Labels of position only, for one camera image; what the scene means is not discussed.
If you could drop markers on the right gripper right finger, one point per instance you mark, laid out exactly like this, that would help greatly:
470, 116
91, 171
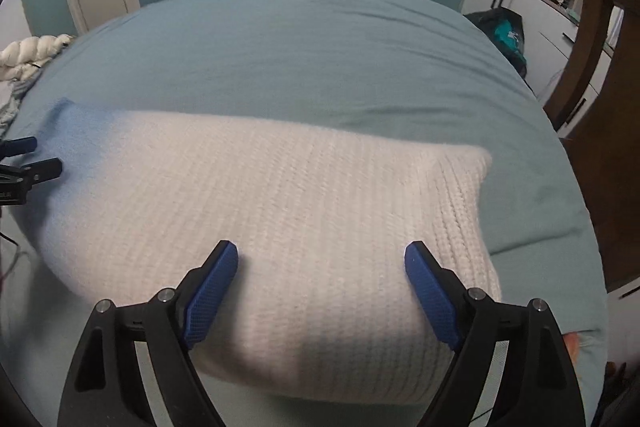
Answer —
538, 385

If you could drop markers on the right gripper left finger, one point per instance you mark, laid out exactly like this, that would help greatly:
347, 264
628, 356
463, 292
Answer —
104, 386

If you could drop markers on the white and blue knit sweater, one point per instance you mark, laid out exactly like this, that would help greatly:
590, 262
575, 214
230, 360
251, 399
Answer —
321, 308

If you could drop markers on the white puffy jacket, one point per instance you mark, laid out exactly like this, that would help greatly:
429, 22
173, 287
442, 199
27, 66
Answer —
20, 60

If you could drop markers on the white cabinet with drawers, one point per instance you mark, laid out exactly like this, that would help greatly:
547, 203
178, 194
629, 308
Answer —
540, 6

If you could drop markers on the black and teal bag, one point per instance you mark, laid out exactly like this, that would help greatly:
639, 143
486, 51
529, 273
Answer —
504, 28

